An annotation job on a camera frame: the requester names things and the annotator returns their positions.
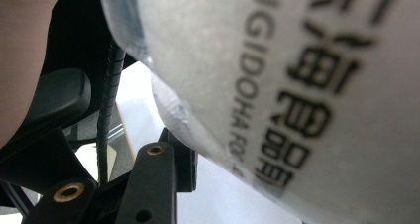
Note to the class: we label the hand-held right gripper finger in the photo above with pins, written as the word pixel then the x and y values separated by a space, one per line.
pixel 152 184

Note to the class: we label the red and white spouted pouch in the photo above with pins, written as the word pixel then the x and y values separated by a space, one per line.
pixel 204 52

